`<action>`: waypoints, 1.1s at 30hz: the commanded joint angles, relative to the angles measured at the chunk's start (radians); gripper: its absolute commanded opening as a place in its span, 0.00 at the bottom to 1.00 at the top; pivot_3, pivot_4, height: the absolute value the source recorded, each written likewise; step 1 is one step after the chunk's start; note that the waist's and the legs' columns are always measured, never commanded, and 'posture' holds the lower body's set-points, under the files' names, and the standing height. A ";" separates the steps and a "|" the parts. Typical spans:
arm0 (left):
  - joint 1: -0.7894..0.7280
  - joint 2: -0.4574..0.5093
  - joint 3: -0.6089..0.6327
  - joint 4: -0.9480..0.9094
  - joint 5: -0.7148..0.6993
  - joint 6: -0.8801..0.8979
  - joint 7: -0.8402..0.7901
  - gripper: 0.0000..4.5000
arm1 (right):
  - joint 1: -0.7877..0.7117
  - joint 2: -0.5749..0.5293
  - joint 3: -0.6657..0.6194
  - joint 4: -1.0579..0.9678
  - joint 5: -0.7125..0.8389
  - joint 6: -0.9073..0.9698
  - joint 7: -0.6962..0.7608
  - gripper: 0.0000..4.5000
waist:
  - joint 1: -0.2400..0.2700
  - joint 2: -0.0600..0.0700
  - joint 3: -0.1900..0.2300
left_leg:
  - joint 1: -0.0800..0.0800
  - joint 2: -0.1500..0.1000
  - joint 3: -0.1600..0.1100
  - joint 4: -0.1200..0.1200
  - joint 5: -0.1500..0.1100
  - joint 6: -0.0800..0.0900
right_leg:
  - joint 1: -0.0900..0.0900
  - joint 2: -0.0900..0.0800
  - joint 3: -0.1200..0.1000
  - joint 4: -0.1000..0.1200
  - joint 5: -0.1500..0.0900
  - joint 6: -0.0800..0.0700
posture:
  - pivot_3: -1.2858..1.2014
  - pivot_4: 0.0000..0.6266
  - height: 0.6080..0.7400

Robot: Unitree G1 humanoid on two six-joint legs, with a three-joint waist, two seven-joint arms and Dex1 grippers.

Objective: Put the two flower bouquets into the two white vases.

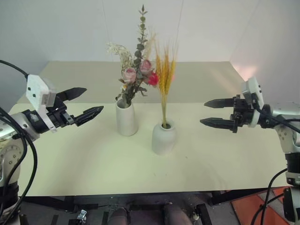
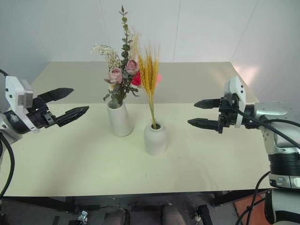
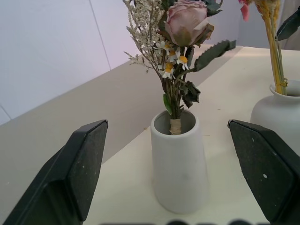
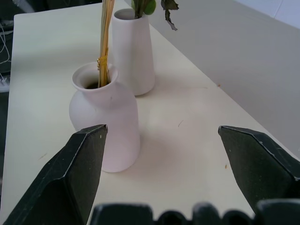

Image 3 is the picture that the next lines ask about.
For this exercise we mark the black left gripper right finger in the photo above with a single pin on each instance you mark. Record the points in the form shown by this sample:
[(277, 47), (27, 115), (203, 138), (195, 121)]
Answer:
[(262, 168)]

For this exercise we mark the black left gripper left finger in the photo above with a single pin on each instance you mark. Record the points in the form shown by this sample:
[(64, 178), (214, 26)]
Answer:
[(68, 173)]

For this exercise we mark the yellow dried flower bouquet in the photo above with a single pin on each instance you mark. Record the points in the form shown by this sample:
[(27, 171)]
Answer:
[(276, 47)]

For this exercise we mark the pink rose flower bouquet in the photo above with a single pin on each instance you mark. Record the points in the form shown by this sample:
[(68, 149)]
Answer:
[(180, 47)]

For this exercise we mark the round white bulbous vase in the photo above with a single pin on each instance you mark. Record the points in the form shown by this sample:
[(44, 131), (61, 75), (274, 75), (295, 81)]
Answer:
[(276, 110)]

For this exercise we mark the tall white cylindrical vase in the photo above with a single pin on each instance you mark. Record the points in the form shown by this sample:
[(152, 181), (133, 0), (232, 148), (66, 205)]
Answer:
[(179, 164)]

